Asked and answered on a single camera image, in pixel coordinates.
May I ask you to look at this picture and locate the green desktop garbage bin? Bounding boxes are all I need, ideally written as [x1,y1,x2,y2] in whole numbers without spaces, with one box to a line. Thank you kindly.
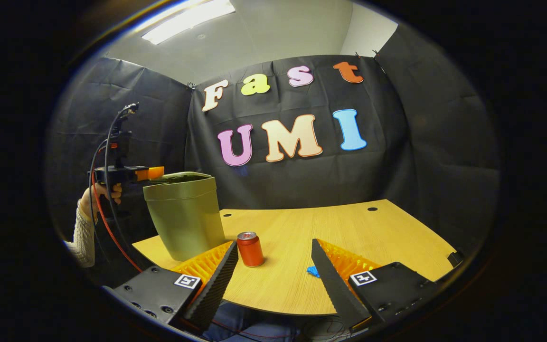
[142,171,227,262]

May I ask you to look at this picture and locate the wooden desktop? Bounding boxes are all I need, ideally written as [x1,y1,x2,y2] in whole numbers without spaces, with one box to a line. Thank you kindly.
[132,199,460,316]

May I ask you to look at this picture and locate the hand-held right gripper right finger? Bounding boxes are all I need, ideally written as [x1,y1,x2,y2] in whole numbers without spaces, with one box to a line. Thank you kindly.
[311,238,441,333]

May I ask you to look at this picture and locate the black cable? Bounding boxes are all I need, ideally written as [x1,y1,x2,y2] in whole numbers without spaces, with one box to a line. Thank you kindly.
[88,107,134,269]

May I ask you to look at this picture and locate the red cable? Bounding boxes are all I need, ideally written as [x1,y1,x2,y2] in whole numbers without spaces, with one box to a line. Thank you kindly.
[92,146,144,275]

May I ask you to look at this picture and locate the red pop can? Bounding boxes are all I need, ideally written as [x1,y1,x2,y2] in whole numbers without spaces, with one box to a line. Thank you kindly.
[236,231,265,268]

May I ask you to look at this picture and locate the ceiling light panel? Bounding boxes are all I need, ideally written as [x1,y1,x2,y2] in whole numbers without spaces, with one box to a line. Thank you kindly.
[141,0,236,46]

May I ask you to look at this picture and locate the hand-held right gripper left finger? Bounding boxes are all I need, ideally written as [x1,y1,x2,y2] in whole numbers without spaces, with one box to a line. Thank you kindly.
[105,240,240,332]

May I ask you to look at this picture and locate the person's blue trousers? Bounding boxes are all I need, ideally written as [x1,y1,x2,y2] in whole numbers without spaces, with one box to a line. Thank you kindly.
[201,302,302,342]

